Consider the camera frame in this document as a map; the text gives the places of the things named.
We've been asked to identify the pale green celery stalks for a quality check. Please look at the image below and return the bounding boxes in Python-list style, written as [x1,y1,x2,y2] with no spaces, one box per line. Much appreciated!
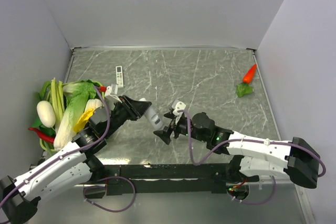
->
[50,78,65,125]

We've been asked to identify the orange toy carrot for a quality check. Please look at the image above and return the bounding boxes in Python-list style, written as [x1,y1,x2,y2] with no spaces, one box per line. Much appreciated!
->
[243,64,257,84]

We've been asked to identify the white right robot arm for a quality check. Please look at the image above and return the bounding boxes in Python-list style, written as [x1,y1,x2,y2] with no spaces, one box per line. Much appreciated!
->
[154,110,321,189]

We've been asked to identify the yellow green napa cabbage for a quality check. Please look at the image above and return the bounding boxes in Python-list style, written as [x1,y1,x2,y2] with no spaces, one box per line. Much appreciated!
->
[73,99,103,133]

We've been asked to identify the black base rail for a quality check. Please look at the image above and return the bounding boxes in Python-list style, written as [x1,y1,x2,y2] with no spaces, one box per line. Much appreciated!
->
[83,163,260,198]

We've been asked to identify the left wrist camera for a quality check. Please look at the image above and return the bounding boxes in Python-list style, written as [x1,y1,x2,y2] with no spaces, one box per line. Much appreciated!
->
[104,83,121,102]

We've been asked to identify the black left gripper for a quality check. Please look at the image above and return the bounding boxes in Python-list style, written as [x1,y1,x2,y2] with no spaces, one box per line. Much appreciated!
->
[103,94,152,137]

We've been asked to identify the green plastic basket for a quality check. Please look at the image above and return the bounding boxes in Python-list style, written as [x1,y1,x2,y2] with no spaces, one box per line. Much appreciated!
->
[39,79,106,154]

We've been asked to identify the large green napa cabbage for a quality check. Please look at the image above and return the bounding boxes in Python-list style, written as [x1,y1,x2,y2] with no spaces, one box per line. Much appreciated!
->
[54,81,97,151]

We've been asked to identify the white eggplant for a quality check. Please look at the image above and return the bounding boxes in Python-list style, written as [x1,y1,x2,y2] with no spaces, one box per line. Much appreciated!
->
[36,101,56,128]

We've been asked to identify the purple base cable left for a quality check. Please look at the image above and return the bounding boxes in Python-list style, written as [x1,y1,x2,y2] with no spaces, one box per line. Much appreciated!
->
[82,176,137,212]

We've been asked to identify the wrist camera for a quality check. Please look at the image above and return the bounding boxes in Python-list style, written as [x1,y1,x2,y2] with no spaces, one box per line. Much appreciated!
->
[104,83,121,102]
[171,99,186,116]

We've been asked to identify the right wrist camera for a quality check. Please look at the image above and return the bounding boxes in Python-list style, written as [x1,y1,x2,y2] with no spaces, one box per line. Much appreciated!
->
[171,99,186,116]

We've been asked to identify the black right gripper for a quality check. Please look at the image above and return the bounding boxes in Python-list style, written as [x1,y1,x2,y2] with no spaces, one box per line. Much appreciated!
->
[154,111,208,144]

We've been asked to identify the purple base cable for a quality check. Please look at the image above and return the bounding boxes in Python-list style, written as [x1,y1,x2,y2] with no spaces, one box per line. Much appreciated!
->
[82,176,137,212]
[228,175,277,206]

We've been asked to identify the red chili pepper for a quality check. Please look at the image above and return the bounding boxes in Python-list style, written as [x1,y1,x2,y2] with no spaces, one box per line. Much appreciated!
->
[28,127,55,144]

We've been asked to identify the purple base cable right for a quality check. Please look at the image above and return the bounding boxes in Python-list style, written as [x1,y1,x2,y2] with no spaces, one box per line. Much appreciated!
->
[228,175,277,206]

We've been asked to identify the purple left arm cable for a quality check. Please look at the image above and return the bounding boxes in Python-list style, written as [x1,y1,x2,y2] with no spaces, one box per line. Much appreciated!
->
[0,85,111,209]

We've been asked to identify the small white remote control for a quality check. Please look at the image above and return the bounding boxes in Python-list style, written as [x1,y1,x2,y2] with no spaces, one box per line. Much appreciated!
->
[115,66,124,88]

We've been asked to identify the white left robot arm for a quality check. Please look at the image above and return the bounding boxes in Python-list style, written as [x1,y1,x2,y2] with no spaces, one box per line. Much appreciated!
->
[1,95,152,223]

